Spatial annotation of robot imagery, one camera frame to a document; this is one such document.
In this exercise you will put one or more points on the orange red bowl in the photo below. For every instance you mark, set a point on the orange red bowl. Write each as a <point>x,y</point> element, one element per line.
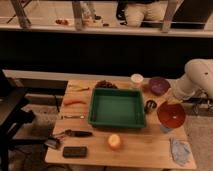
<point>171,115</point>

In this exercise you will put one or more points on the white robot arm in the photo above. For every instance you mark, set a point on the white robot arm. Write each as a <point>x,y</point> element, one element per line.
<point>198,76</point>

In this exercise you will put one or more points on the dark grape bunch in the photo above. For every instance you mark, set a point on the dark grape bunch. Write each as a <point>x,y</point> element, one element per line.
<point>105,84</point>

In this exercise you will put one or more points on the green plastic tray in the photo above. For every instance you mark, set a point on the green plastic tray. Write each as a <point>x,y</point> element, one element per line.
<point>116,108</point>

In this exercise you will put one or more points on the white cup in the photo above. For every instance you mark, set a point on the white cup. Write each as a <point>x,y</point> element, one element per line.
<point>136,80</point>

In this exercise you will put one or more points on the yellow green utensil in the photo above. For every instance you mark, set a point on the yellow green utensil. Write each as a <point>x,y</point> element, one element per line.
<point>78,88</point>

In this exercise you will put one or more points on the orange carrot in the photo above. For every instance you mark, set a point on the orange carrot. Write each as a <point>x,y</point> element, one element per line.
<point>67,102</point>

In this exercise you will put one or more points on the purple bowl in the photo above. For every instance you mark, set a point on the purple bowl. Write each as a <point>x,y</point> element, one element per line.
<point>158,85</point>

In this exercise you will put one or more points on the yellow apple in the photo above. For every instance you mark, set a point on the yellow apple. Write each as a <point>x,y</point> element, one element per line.
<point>114,141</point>

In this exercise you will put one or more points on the blue sponge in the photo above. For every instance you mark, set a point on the blue sponge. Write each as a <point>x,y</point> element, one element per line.
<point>165,129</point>

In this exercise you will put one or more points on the black rectangular block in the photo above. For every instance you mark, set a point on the black rectangular block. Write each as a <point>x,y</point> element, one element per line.
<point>74,152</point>

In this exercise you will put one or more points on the person in beige clothes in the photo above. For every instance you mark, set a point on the person in beige clothes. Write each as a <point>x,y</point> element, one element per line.
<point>135,12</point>

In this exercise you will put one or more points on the red object on far floor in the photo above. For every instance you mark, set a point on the red object on far floor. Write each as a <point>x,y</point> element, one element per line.
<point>62,22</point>

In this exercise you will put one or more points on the small metal clip object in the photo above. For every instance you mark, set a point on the small metal clip object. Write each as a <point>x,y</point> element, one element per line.
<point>53,143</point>

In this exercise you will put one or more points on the black chair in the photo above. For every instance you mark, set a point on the black chair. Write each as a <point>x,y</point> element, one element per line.
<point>12,117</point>

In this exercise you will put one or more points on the blue grey cloth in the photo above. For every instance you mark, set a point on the blue grey cloth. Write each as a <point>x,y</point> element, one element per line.
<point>179,151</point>

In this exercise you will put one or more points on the black handled tool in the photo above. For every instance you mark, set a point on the black handled tool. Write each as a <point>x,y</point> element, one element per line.
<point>72,133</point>

